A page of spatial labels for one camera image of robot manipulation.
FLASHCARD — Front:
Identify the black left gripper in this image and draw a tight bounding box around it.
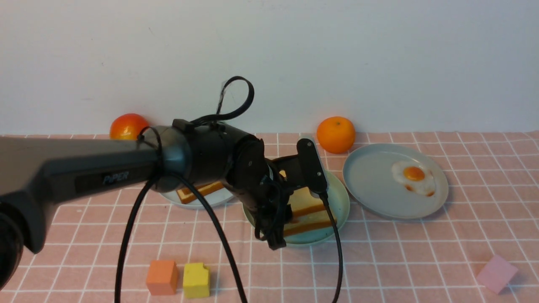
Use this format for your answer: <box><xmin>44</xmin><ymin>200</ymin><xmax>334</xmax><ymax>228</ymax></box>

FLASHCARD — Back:
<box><xmin>225</xmin><ymin>139</ymin><xmax>304</xmax><ymax>250</ymax></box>

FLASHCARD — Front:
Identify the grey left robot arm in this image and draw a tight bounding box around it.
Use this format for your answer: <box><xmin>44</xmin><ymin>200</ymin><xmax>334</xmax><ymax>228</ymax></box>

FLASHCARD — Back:
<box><xmin>0</xmin><ymin>119</ymin><xmax>306</xmax><ymax>287</ymax></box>

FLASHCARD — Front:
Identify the pale blue bread plate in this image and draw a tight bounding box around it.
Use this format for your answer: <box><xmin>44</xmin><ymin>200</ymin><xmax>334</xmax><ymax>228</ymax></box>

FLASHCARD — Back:
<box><xmin>161</xmin><ymin>188</ymin><xmax>235</xmax><ymax>210</ymax></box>

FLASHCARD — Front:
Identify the green centre plate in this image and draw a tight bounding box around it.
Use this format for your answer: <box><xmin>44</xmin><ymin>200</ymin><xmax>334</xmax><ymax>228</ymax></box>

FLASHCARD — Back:
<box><xmin>242</xmin><ymin>168</ymin><xmax>351</xmax><ymax>247</ymax></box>

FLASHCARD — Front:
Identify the yellow notched foam block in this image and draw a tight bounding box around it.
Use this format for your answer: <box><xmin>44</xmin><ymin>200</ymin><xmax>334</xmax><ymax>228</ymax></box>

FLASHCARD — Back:
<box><xmin>182</xmin><ymin>263</ymin><xmax>211</xmax><ymax>299</ymax></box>

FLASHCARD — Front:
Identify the orange mandarin fruit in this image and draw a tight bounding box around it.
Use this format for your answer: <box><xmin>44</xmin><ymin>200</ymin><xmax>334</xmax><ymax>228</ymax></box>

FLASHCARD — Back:
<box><xmin>316</xmin><ymin>116</ymin><xmax>356</xmax><ymax>154</ymax></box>

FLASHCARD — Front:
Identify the orange foam cube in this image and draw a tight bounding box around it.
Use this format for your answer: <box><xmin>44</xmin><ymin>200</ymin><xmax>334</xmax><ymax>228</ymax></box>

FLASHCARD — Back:
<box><xmin>146</xmin><ymin>260</ymin><xmax>179</xmax><ymax>296</ymax></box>

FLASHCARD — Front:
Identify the grey blue egg plate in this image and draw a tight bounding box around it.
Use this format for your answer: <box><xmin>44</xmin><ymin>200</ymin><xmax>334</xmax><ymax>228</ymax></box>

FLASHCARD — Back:
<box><xmin>342</xmin><ymin>144</ymin><xmax>449</xmax><ymax>220</ymax></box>

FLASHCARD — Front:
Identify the rear fried egg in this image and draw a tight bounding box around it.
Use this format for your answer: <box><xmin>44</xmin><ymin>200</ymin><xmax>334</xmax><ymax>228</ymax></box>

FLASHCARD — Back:
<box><xmin>391</xmin><ymin>161</ymin><xmax>436</xmax><ymax>197</ymax></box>

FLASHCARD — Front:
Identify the red yellow pomegranate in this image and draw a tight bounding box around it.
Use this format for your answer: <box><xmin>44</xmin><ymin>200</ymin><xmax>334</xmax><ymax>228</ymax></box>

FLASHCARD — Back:
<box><xmin>109</xmin><ymin>113</ymin><xmax>149</xmax><ymax>140</ymax></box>

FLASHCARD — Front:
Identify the pink foam cube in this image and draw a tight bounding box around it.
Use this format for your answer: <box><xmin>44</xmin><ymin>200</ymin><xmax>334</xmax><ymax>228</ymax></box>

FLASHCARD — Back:
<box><xmin>477</xmin><ymin>255</ymin><xmax>518</xmax><ymax>295</ymax></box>

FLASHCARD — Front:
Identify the black camera cable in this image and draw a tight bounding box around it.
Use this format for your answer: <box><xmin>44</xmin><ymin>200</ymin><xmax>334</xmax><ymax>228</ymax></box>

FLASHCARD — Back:
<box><xmin>318</xmin><ymin>191</ymin><xmax>344</xmax><ymax>303</ymax></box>

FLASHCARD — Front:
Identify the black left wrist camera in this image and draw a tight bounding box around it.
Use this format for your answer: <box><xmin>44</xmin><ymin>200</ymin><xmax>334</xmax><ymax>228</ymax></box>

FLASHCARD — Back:
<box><xmin>296</xmin><ymin>137</ymin><xmax>328</xmax><ymax>202</ymax></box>

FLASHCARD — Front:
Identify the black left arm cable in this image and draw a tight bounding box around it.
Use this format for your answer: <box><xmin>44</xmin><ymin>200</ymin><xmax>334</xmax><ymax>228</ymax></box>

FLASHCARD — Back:
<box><xmin>115</xmin><ymin>76</ymin><xmax>255</xmax><ymax>303</ymax></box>

